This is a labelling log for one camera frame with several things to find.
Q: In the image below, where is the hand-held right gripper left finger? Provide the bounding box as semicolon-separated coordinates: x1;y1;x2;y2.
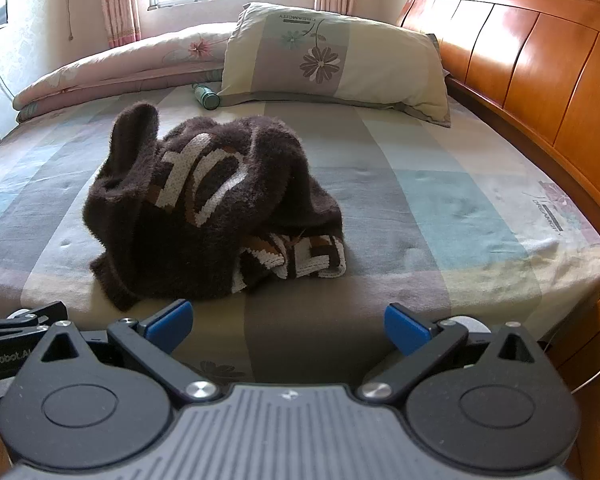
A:
40;299;223;403

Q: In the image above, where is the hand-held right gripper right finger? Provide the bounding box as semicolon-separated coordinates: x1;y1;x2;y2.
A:
356;302;538;403

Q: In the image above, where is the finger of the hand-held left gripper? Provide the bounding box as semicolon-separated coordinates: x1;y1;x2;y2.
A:
0;301;68;343

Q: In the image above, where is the brown fuzzy lettered sweater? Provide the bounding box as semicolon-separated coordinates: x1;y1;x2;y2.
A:
82;102;348;311

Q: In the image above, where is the striped pastel bed sheet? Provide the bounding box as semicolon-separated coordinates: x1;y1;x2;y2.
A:
0;80;600;396

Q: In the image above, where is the wooden nightstand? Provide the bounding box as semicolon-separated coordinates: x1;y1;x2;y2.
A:
547;285;600;480

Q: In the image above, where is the green bottle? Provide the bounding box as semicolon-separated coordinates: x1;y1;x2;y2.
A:
192;82;221;110

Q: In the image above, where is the pink folded quilt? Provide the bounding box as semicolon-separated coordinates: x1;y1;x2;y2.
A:
12;30;236;123

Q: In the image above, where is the floral patchwork pillow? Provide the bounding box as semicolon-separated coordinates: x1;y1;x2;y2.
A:
215;2;452;128

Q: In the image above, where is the wooden bed headboard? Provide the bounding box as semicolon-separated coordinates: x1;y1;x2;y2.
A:
397;0;600;241

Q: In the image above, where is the thin grey wire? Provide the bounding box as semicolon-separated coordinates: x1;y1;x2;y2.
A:
542;332;600;397

